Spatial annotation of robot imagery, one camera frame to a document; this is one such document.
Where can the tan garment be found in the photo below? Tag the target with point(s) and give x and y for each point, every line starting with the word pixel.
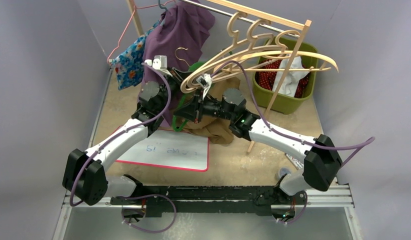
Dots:
pixel 216 129

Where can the red polka dot skirt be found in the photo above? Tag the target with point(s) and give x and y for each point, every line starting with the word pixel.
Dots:
pixel 265 79

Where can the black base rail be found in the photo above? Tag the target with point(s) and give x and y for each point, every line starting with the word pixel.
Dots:
pixel 261 200

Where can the small blue round lid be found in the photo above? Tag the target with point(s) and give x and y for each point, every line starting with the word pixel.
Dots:
pixel 283 171

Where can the pink-framed whiteboard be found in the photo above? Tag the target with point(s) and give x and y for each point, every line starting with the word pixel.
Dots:
pixel 171 150

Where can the green plastic hanger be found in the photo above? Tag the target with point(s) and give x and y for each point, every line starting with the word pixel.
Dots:
pixel 179 123

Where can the purple garment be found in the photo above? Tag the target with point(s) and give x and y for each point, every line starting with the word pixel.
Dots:
pixel 180 38

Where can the blue floral garment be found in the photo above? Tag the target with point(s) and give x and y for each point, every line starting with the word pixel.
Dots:
pixel 128 65

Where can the white garment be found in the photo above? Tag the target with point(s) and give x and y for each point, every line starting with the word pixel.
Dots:
pixel 292 79

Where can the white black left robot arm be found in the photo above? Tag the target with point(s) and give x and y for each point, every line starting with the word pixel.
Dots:
pixel 85 172

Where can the green plastic bin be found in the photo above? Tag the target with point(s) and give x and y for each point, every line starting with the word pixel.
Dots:
pixel 283 103

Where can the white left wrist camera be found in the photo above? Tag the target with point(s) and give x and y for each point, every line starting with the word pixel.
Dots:
pixel 159 63

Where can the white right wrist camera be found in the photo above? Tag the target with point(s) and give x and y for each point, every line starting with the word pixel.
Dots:
pixel 205 80

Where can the wooden clothes rack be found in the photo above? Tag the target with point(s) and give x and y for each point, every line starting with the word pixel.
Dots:
pixel 281 25

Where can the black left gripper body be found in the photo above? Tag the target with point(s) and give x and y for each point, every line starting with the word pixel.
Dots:
pixel 175 80

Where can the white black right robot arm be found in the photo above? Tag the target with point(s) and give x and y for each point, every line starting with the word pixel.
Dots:
pixel 321 161

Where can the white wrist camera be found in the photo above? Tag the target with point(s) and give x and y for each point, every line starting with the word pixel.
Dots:
pixel 205 80
pixel 159 63

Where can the marker pen pack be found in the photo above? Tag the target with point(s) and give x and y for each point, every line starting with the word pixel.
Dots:
pixel 297 164

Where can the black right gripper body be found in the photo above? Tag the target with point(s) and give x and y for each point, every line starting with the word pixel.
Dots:
pixel 195 109

